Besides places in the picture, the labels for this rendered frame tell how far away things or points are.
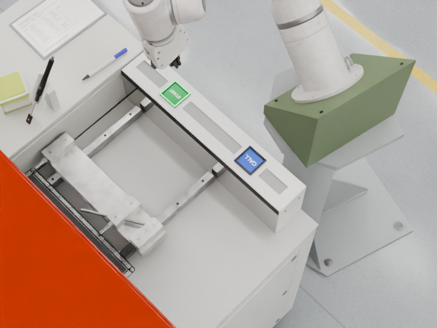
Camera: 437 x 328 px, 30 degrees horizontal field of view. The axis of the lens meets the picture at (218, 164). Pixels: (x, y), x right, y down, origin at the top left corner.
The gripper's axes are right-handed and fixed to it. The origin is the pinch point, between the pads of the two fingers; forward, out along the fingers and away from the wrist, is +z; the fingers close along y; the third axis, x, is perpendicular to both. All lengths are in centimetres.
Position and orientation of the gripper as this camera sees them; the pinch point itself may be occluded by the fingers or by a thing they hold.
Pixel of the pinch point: (173, 59)
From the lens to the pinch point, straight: 191.2
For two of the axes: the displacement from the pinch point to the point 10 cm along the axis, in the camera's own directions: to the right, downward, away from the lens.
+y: 6.9, -7.1, 1.2
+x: -7.1, -6.4, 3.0
